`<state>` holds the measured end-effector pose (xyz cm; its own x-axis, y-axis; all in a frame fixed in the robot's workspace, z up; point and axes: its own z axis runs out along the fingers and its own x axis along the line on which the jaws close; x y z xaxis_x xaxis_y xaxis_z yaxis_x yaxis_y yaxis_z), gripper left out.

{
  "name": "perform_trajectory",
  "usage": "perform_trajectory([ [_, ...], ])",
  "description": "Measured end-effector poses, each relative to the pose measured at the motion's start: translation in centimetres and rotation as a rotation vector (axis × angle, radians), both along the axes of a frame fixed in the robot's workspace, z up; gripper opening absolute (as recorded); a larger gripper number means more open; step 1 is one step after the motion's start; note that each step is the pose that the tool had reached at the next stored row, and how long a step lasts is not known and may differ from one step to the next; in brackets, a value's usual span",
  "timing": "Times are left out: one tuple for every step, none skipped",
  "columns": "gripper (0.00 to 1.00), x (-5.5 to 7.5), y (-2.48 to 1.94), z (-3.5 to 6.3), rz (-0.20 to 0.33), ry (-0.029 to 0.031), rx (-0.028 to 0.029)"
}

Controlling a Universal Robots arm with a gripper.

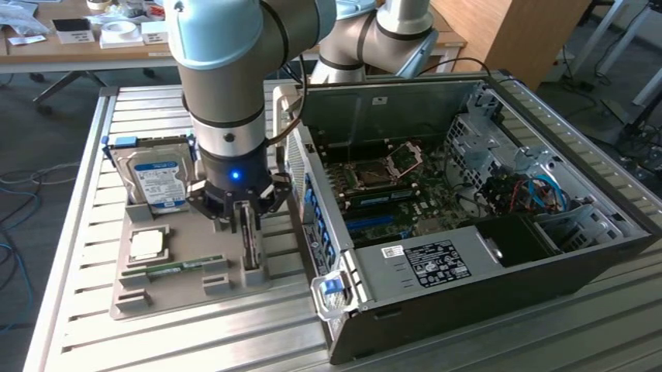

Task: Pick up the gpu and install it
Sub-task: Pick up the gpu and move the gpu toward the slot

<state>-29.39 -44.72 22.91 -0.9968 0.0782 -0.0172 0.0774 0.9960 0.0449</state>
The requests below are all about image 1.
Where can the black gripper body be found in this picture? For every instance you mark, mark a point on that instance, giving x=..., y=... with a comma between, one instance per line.
x=235, y=174

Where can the green graphics card with fan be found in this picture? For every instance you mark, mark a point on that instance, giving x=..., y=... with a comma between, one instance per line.
x=251, y=248

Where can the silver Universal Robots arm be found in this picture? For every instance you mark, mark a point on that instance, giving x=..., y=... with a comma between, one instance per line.
x=222, y=77

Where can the hard disk with blue rails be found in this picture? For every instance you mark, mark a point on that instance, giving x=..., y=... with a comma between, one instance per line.
x=155, y=182

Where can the silver CPU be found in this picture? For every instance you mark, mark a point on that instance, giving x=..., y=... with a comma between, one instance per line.
x=147, y=246

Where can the green RAM stick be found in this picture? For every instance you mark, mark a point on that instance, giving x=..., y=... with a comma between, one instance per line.
x=175, y=266

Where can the CPU socket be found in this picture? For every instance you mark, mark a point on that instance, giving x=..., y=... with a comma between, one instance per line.
x=370, y=176

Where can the blue expansion slot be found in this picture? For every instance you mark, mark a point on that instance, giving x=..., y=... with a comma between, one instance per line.
x=370, y=223

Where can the installed RAM stick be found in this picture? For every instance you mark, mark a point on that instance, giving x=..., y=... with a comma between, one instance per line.
x=382, y=197

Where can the grey parts rack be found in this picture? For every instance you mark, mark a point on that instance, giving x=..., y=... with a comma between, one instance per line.
x=197, y=286

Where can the open metal socket cover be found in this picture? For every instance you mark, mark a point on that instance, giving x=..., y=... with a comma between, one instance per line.
x=393, y=162

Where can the blue case latch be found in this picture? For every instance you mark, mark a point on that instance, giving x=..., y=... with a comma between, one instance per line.
x=331, y=288

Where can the grey power supply unit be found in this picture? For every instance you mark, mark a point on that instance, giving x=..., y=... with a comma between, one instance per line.
x=382, y=279

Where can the green motherboard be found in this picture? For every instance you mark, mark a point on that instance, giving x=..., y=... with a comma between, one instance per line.
x=434, y=193

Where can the perforated metal drive cage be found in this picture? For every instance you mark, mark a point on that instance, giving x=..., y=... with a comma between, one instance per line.
x=465, y=135

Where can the plain white box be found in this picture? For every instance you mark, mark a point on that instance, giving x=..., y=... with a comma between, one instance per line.
x=153, y=33

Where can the flat white box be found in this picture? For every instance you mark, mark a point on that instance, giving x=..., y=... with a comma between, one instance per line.
x=122, y=43

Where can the white tape roll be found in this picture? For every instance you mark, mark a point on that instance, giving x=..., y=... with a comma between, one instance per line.
x=121, y=29

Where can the orange small parts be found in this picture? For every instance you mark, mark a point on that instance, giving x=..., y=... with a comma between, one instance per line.
x=155, y=11

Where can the open black PC case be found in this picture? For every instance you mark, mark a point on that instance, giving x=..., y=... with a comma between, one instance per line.
x=465, y=310

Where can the white box with black lid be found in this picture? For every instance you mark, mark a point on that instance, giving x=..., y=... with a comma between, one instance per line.
x=73, y=31

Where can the small beige tape roll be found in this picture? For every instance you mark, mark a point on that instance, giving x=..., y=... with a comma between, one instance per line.
x=98, y=4

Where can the white card with red print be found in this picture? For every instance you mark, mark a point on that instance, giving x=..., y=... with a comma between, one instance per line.
x=26, y=40

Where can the grey plastic bag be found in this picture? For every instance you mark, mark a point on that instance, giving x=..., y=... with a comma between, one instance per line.
x=20, y=19

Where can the metal disk bay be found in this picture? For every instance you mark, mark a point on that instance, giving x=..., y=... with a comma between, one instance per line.
x=594, y=228

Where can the white table leg frame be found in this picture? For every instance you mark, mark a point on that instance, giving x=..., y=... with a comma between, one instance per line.
x=650, y=85

